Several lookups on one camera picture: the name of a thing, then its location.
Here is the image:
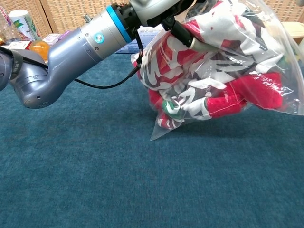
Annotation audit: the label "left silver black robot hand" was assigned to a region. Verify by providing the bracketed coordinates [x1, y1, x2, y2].
[129, 0, 216, 52]

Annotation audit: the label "red white black clothes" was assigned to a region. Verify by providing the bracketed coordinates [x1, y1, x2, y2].
[132, 0, 289, 130]

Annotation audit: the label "clear plastic zip bag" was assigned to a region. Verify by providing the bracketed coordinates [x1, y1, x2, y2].
[130, 0, 304, 141]

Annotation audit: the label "white blue tissue pack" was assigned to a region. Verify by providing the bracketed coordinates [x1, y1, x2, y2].
[116, 25, 167, 55]

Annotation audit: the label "woven folding screen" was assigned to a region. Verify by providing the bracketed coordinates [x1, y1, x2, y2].
[0, 0, 304, 41]

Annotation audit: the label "pale purple soap box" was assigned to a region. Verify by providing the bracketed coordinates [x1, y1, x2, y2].
[42, 33, 63, 46]

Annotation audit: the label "orange jelly cup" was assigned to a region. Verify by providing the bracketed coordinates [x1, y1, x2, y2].
[29, 40, 51, 60]

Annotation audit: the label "white lidded green drink cup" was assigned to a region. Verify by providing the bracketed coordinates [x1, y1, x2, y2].
[8, 9, 42, 42]

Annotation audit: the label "white red cardboard box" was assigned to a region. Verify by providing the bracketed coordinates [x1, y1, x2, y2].
[4, 40, 33, 51]

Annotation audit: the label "blue carpet table cover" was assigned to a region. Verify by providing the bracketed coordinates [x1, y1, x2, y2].
[0, 53, 304, 228]

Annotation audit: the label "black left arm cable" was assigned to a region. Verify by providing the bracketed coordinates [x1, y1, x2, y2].
[73, 30, 144, 90]

